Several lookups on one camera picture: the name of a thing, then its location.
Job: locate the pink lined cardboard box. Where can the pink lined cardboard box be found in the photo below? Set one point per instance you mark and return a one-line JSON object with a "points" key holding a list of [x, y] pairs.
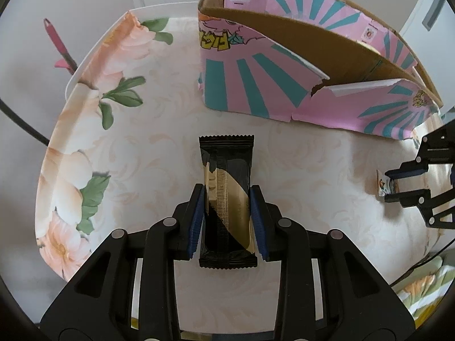
{"points": [[326, 62]]}

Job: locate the black gold snack bar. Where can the black gold snack bar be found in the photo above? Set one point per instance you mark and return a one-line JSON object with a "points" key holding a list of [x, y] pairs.
{"points": [[227, 237]]}

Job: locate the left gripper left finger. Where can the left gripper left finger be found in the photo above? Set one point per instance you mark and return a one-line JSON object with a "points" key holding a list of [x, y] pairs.
{"points": [[192, 221]]}

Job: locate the grey wardrobe handle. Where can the grey wardrobe handle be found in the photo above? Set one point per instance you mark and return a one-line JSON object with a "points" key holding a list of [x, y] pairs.
{"points": [[434, 8]]}

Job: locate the pink rod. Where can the pink rod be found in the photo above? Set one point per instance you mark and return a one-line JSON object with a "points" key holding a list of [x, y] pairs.
{"points": [[67, 62]]}

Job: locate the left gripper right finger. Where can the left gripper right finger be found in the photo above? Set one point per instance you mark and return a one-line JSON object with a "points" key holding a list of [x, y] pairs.
{"points": [[261, 218]]}

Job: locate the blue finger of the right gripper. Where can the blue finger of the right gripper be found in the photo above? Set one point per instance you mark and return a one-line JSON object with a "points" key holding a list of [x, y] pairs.
{"points": [[411, 198], [407, 170]]}

